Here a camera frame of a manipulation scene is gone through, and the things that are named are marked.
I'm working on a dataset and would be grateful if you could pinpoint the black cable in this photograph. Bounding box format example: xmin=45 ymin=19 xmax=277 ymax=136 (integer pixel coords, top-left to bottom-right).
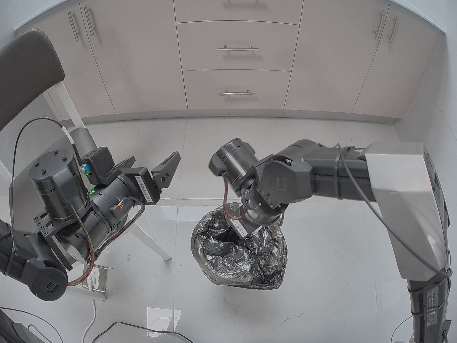
xmin=0 ymin=307 xmax=69 ymax=343
xmin=390 ymin=317 xmax=415 ymax=343
xmin=89 ymin=321 xmax=195 ymax=343
xmin=334 ymin=142 xmax=451 ymax=276
xmin=10 ymin=117 xmax=78 ymax=256

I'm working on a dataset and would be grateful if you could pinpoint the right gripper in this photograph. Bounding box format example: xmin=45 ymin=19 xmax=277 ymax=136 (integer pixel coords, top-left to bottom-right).
xmin=228 ymin=206 xmax=283 ymax=241

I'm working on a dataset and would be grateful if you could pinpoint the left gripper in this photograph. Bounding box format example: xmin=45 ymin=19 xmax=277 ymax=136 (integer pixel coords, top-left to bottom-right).
xmin=89 ymin=151 xmax=181 ymax=225

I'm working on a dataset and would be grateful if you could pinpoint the black plastic bag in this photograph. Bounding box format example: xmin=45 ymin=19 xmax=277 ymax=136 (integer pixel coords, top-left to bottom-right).
xmin=191 ymin=206 xmax=288 ymax=290

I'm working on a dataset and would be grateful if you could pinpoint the grey chair with white legs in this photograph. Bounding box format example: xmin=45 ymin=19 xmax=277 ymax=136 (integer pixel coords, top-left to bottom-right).
xmin=0 ymin=29 xmax=173 ymax=297

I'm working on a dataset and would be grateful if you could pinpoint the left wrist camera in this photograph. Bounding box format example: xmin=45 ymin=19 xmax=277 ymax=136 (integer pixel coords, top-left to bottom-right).
xmin=80 ymin=146 xmax=115 ymax=186

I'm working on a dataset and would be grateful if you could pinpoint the white cable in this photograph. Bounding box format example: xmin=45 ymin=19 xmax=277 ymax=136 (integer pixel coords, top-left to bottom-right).
xmin=83 ymin=300 xmax=99 ymax=343

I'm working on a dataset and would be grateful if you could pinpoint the beige cabinet with metal handles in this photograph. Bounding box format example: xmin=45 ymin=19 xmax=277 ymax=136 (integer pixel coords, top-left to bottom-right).
xmin=14 ymin=0 xmax=447 ymax=122

